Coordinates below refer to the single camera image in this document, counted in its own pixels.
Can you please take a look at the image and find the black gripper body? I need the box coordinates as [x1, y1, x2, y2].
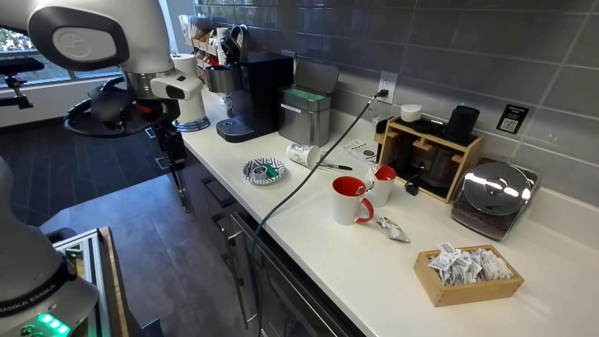
[134, 99, 179, 149]

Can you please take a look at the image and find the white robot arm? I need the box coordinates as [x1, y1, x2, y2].
[0, 0, 200, 337]

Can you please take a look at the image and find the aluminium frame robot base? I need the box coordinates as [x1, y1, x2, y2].
[56, 226, 134, 337]

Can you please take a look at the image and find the black Keurig coffeemaker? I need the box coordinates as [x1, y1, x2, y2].
[203, 24, 293, 142]

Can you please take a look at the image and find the green coffee pod on plate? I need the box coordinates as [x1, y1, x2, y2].
[261, 164, 278, 177]

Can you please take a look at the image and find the blue patterned paper plate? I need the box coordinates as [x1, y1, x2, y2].
[241, 157, 286, 185]

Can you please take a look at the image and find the stainless steel canister box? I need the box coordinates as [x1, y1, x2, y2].
[278, 61, 338, 145]

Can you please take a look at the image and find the white paper cup lying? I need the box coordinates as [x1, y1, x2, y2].
[286, 144, 319, 168]

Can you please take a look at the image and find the black pen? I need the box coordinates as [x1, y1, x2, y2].
[318, 162, 353, 170]

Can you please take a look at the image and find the red white mug front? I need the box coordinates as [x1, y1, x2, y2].
[331, 175, 374, 224]

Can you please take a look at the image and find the red white mug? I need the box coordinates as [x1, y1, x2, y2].
[366, 164, 396, 205]
[331, 175, 374, 224]

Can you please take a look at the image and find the red white mug rear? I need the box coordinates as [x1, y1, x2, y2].
[366, 164, 396, 205]

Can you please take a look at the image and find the metal spoon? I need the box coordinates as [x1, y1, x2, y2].
[374, 215, 409, 243]

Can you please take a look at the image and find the wooden organizer rack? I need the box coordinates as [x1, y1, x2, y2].
[376, 117, 482, 202]

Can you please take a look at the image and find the black cylindrical jar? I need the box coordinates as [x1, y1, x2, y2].
[443, 104, 479, 142]

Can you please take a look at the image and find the wooden box of packets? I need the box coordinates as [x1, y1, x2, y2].
[413, 243, 523, 306]

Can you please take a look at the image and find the teal power cable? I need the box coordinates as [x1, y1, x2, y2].
[245, 87, 389, 329]

